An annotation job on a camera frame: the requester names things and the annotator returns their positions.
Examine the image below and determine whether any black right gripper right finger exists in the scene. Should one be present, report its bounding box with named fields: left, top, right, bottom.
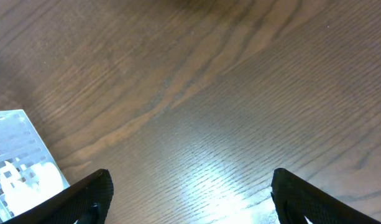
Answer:
left=271, top=168, right=380, bottom=224

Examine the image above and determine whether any white thin spoon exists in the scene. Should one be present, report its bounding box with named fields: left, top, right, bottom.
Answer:
left=0, top=161, right=64, bottom=216

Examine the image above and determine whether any clear plastic basket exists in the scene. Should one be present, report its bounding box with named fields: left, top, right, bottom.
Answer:
left=0, top=110, right=70, bottom=223

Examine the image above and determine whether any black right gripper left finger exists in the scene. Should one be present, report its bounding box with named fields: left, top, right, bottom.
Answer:
left=4, top=169, right=114, bottom=224

